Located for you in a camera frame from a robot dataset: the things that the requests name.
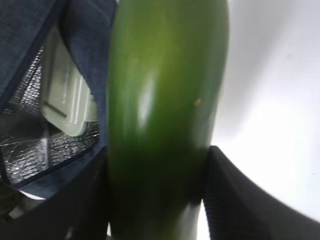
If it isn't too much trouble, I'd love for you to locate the green cucumber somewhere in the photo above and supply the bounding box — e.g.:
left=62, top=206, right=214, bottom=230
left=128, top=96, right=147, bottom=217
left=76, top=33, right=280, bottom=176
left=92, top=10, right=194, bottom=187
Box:
left=107, top=0, right=229, bottom=240

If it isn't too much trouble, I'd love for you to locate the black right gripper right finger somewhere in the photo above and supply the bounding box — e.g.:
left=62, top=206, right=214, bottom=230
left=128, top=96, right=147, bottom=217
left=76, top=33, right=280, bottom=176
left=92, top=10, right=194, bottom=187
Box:
left=203, top=146, right=320, bottom=240

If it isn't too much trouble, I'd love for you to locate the dark blue lunch bag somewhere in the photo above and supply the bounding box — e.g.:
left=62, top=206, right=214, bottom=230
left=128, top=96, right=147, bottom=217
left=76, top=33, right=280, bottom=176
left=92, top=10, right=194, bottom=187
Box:
left=0, top=0, right=118, bottom=200

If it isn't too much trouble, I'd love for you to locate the green lid glass container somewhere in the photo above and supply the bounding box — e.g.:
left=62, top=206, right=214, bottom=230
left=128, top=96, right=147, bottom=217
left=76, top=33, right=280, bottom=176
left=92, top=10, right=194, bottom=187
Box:
left=40, top=25, right=98, bottom=137

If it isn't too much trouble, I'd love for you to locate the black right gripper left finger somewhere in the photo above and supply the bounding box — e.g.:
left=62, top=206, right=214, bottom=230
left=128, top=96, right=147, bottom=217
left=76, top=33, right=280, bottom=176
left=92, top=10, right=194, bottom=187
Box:
left=0, top=147, right=109, bottom=240

